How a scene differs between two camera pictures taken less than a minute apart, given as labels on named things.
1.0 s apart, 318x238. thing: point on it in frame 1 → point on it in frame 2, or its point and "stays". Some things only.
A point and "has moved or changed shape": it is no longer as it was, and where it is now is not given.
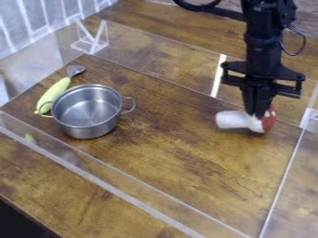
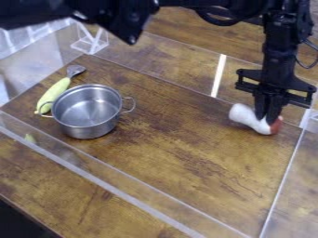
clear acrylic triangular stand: [88, 44] stays
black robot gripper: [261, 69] → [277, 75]
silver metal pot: [88, 110] stays
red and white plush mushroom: [239, 119] has moved or changed shape
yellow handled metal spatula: [57, 88] stays
